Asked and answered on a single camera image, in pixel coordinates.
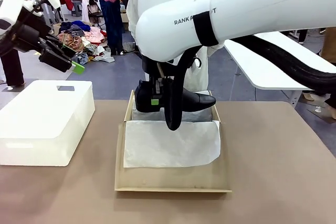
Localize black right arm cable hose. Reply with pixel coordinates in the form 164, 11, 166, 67
164, 34, 336, 131

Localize bystander legs in dark trousers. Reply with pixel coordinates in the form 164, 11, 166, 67
0, 49, 26, 87

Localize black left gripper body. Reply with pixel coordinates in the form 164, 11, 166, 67
12, 23, 49, 53

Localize black leather buckle shoe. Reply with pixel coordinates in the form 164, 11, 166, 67
134, 79, 217, 113

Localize white rectangular storage box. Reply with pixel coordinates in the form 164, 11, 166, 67
0, 79, 96, 167

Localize person in grey sweatshirt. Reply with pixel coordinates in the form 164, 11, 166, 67
125, 0, 233, 97

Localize white tissue paper sheet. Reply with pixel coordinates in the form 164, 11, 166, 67
122, 90, 222, 168

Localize white background table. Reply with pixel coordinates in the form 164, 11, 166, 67
224, 31, 313, 90

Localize brown cardboard shoe box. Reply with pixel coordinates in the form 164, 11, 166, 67
114, 89, 233, 193

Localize pile of colourful clothes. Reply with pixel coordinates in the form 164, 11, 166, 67
56, 20, 116, 65

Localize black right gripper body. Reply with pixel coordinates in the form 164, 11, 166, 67
141, 56, 183, 81

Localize folding chair with clothes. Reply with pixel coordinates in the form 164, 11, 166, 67
81, 0, 104, 28

